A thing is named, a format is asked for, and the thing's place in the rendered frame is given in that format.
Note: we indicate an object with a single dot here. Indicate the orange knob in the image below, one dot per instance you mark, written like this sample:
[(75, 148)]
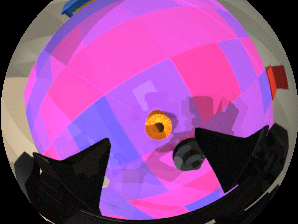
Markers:
[(162, 129)]

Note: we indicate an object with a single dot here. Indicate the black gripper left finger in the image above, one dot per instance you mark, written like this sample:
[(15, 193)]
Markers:
[(83, 173)]

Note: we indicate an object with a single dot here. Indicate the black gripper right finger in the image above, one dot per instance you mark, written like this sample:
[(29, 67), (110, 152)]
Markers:
[(228, 155)]

